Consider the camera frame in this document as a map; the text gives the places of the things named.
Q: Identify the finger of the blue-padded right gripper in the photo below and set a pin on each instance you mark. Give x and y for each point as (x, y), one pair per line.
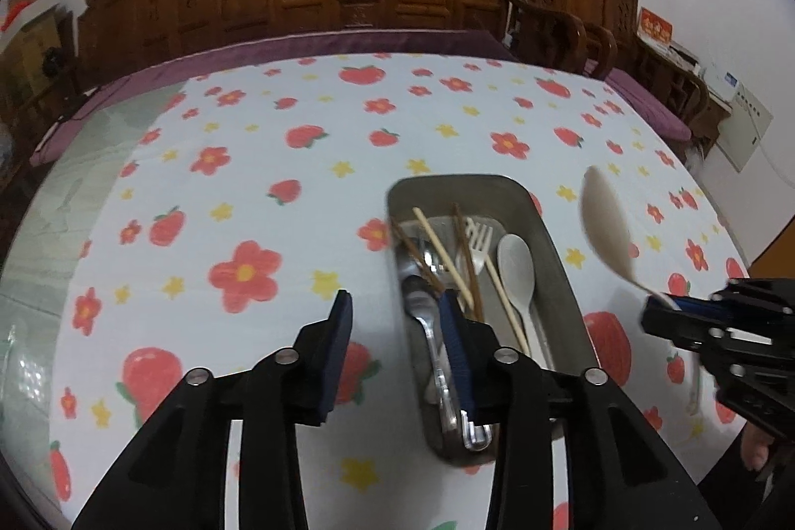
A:
(680, 328)
(688, 304)

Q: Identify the wooden side table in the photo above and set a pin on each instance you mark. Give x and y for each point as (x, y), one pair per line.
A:
(682, 92)

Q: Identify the red box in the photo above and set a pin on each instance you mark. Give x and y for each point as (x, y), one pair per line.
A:
(653, 27)

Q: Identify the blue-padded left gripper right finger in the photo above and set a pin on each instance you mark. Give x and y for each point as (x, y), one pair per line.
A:
(458, 333)

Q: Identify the white electrical panel box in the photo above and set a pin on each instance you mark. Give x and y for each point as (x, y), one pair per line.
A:
(741, 132)

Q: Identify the person's right hand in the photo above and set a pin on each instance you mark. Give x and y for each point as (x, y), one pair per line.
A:
(755, 447)

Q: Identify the large white plastic spoon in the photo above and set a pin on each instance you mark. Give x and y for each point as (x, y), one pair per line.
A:
(607, 231)

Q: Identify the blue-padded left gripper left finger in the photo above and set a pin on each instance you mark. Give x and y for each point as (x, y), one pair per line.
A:
(331, 352)

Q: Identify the purple chair cushion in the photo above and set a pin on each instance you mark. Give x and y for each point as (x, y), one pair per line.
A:
(648, 107)

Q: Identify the metal rectangular tray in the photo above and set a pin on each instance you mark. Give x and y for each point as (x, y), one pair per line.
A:
(506, 206)

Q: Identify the carved wooden armchair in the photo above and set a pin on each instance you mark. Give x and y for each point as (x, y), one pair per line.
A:
(577, 2)

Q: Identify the dark brown chopstick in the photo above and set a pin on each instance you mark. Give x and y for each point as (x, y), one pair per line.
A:
(467, 256)

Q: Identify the small stainless steel spoon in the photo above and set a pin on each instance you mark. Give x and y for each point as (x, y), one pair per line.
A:
(410, 262)

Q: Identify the strawberry flower tablecloth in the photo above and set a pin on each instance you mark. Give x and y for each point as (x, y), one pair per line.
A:
(257, 193)

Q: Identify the white plastic fork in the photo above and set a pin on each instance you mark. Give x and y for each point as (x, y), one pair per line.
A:
(480, 236)

